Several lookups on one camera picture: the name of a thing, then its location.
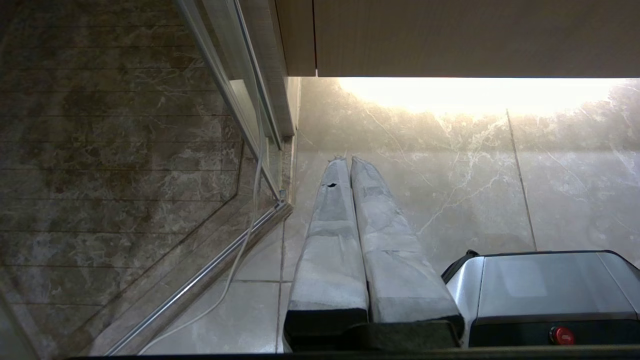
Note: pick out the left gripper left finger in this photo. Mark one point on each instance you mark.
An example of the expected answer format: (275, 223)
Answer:
(327, 270)

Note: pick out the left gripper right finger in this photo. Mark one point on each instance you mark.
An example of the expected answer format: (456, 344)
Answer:
(400, 280)

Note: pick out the wooden vanity cabinet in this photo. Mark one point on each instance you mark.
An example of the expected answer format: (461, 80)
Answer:
(450, 37)

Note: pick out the metal floor rail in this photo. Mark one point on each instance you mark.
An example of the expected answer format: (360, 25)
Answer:
(200, 280)

